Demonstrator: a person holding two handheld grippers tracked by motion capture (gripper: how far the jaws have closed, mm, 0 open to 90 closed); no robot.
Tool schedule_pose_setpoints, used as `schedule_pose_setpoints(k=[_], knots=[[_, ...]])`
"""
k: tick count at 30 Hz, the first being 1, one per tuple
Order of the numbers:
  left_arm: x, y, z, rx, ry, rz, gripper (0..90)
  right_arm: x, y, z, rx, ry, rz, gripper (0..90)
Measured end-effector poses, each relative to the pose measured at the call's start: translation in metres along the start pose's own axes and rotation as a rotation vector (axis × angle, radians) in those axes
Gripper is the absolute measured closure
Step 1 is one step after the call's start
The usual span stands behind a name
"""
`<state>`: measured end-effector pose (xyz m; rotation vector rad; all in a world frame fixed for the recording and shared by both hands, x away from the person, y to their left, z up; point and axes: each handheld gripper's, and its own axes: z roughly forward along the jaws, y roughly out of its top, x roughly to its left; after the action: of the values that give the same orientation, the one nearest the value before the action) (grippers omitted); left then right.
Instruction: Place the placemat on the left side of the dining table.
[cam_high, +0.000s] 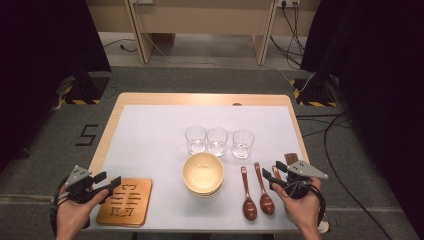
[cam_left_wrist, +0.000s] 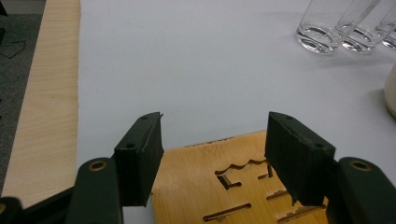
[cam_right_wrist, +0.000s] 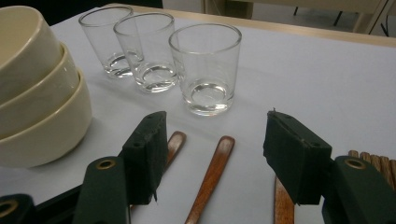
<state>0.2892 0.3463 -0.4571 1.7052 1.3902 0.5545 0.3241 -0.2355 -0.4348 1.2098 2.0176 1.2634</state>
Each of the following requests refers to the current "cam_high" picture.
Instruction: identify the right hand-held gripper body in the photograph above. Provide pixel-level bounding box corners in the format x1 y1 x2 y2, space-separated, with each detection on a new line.
283 160 329 200

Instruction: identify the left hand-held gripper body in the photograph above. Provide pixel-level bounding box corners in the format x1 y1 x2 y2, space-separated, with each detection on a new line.
64 164 101 204

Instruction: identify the clear drinking glass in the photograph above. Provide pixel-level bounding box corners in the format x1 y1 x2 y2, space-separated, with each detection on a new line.
205 126 229 158
184 125 208 155
231 129 255 160

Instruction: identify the person's left hand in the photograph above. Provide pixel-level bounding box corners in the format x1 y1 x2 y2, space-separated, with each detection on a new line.
55 188 110 236

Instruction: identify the person's right hand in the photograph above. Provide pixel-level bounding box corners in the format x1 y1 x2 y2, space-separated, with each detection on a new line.
271 177 323 234

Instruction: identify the white paper sheet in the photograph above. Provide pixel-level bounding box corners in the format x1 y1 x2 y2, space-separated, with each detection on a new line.
83 104 309 232

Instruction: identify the black stand base striped tape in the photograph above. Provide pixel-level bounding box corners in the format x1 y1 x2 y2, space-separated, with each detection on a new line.
60 71 112 106
289 73 340 108

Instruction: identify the black curtain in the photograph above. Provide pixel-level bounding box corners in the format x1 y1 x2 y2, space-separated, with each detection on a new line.
0 0 113 171
299 0 424 240

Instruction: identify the light wooden desk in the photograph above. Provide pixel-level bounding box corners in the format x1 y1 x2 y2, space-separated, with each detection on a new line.
84 0 323 66

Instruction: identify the left hand-held gripper cable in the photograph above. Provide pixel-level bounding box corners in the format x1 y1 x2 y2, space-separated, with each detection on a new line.
49 178 73 236

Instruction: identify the hand-held gripper cable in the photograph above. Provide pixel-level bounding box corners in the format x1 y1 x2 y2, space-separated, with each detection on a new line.
308 184 327 228
49 178 73 236

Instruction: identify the right hand-held gripper cable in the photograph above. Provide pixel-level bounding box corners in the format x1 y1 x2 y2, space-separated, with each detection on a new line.
308 184 327 228

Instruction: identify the long black floor cable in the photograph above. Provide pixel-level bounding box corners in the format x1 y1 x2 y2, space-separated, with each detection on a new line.
322 112 394 240

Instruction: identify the thin black floor cable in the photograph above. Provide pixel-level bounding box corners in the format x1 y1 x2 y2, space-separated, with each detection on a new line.
295 113 354 138

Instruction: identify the thin white floor cable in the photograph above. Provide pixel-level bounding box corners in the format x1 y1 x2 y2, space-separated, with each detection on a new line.
142 31 317 94

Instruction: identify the black cable bundle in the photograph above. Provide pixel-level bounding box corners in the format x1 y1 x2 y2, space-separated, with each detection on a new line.
269 2 306 70

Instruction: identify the black floor cable with plug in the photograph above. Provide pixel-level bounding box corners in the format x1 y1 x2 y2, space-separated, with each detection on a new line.
102 38 138 54

